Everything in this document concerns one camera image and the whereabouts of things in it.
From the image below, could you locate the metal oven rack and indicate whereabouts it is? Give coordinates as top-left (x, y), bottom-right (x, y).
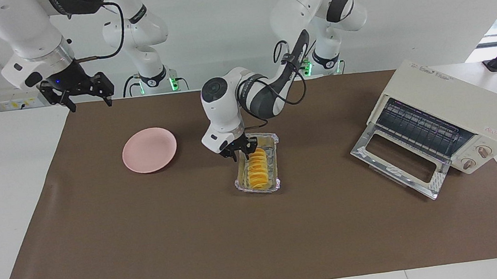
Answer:
top-left (372, 91), bottom-right (466, 169)

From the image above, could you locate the brown table mat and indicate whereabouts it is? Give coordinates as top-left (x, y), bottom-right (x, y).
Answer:
top-left (0, 58), bottom-right (497, 279)

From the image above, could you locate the aluminium foil tray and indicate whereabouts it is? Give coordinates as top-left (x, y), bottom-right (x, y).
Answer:
top-left (229, 130), bottom-right (285, 198)

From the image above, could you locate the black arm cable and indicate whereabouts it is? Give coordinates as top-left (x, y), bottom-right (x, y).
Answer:
top-left (70, 0), bottom-right (129, 64)
top-left (237, 36), bottom-right (322, 134)

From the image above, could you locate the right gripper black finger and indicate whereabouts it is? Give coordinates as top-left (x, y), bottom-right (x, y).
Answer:
top-left (37, 77), bottom-right (78, 117)
top-left (90, 71), bottom-right (117, 109)

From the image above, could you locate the beige oven knob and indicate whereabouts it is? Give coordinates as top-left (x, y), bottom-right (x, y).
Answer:
top-left (475, 143), bottom-right (495, 160)
top-left (460, 156), bottom-right (479, 171)

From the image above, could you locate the glass oven door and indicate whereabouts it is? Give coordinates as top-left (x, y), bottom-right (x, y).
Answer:
top-left (347, 114), bottom-right (457, 209)

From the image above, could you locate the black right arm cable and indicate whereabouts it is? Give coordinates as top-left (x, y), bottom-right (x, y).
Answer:
top-left (70, 0), bottom-right (129, 64)

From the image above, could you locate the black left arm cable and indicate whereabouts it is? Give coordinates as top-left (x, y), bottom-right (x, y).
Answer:
top-left (237, 36), bottom-right (322, 134)

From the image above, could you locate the pink round plate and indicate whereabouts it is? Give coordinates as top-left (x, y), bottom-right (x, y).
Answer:
top-left (119, 125), bottom-right (181, 177)

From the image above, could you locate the white wall power outlet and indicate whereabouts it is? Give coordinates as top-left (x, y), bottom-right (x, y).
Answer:
top-left (0, 85), bottom-right (45, 113)

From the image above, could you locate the golden ridged bread loaf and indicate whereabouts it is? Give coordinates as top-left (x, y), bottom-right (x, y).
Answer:
top-left (244, 147), bottom-right (271, 191)

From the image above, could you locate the white toaster oven body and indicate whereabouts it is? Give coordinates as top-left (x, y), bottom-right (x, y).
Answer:
top-left (360, 50), bottom-right (497, 186)

